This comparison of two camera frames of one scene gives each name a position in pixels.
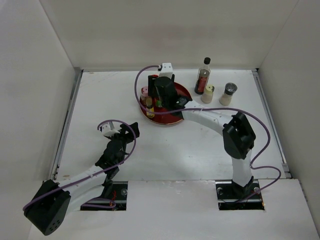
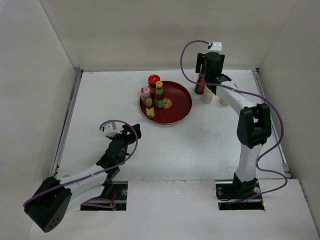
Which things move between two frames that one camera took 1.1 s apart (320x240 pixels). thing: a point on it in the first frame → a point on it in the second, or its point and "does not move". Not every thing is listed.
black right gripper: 151,84 → 201,60
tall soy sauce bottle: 203,77 does not move
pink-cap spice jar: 144,93 does not move
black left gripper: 129,137 does not move
